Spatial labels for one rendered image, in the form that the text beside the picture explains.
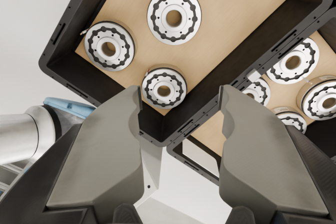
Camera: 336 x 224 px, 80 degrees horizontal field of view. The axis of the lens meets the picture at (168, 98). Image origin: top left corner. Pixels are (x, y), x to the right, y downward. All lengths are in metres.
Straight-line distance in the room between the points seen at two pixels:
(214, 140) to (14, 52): 0.64
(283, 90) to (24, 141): 0.54
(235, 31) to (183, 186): 0.69
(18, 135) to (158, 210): 2.17
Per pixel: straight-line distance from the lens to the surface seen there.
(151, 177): 0.56
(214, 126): 0.56
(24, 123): 0.43
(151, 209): 2.48
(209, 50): 0.46
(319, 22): 0.40
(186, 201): 1.04
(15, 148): 0.42
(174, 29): 0.40
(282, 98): 0.56
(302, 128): 0.59
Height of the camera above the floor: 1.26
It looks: 60 degrees down
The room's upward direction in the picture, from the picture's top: 175 degrees counter-clockwise
